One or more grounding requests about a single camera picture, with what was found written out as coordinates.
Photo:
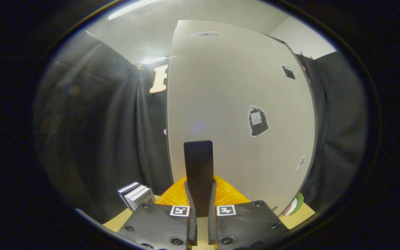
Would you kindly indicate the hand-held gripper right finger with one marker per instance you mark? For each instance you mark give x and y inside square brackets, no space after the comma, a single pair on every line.
[206,163]

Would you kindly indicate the green striped round object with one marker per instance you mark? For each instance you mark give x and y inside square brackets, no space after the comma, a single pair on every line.
[295,205]

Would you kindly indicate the white book with dark spine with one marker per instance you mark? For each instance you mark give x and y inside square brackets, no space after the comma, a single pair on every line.
[142,198]
[127,188]
[134,191]

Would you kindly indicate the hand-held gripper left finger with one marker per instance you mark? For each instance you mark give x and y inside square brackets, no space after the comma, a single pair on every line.
[191,163]

